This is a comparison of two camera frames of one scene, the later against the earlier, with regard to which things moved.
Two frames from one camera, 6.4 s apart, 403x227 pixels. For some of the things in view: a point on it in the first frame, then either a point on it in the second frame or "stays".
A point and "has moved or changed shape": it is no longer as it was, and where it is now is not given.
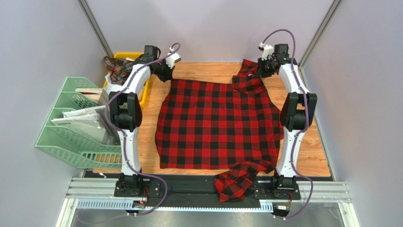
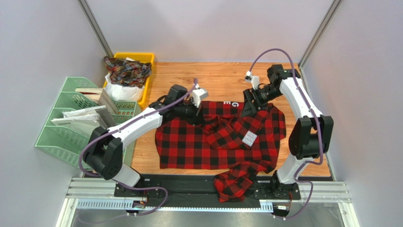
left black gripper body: x=162 y=70 → x=189 y=111
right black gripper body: x=267 y=67 → x=249 y=99
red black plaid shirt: x=231 y=129 has moved or changed shape
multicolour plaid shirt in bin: x=118 y=69 stays
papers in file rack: x=91 y=121 stays
